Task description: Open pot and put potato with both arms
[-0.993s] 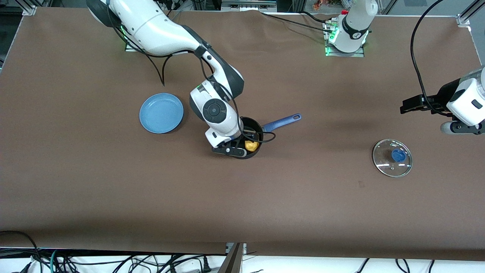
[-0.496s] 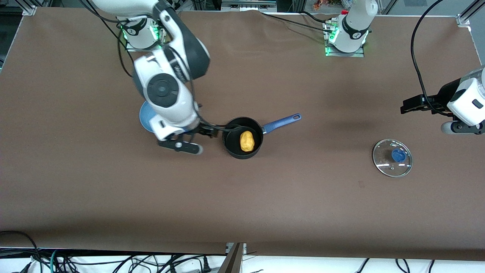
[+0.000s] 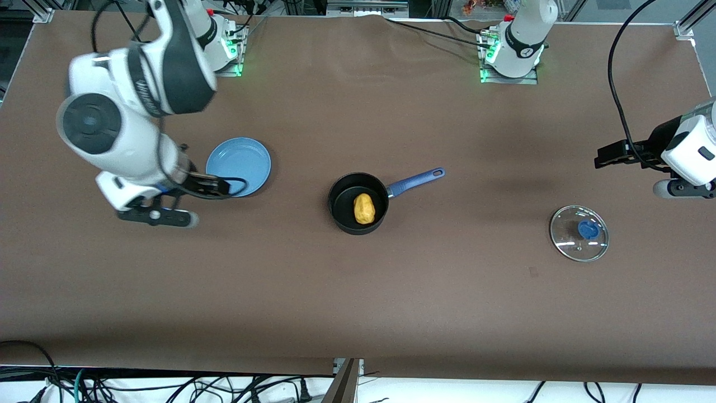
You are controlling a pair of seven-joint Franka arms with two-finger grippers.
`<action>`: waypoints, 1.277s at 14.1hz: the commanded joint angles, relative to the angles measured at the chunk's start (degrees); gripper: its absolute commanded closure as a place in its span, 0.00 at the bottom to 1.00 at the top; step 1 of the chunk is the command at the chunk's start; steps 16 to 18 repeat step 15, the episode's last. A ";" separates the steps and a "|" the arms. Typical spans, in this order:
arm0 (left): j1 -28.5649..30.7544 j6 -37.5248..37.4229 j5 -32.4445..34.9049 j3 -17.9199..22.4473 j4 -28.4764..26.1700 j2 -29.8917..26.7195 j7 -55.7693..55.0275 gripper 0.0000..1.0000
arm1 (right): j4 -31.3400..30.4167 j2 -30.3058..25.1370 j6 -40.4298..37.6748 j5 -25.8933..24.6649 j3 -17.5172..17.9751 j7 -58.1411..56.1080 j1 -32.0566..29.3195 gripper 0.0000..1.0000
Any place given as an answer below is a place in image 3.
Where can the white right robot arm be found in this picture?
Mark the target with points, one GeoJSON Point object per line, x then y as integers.
{"type": "Point", "coordinates": [112, 123]}

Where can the blue round plate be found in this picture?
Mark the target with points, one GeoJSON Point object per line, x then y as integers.
{"type": "Point", "coordinates": [240, 159]}

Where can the glass lid with blue knob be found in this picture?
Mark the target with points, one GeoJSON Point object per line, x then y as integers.
{"type": "Point", "coordinates": [587, 229]}

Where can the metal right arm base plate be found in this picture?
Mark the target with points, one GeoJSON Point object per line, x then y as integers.
{"type": "Point", "coordinates": [238, 68]}

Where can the brown table cover sheet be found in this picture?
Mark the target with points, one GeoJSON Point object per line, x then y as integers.
{"type": "Point", "coordinates": [358, 308]}

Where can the grey box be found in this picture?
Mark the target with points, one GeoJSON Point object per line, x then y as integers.
{"type": "Point", "coordinates": [363, 6]}

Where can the silver metal bracket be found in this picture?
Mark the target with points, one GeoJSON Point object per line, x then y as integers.
{"type": "Point", "coordinates": [359, 366]}

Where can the yellow potato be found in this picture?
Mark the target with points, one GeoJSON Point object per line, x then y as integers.
{"type": "Point", "coordinates": [364, 209]}

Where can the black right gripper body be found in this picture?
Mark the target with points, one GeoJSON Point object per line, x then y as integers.
{"type": "Point", "coordinates": [197, 182]}

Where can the aluminium profile post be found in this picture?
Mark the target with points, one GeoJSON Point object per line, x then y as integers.
{"type": "Point", "coordinates": [344, 386]}

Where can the orange toy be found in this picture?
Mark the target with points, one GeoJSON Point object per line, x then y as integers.
{"type": "Point", "coordinates": [470, 6]}

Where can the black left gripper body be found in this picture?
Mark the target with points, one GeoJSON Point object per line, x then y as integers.
{"type": "Point", "coordinates": [659, 141]}

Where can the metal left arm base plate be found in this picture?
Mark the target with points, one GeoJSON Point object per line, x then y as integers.
{"type": "Point", "coordinates": [531, 79]}

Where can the black power plug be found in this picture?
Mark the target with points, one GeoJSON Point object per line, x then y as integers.
{"type": "Point", "coordinates": [304, 392]}

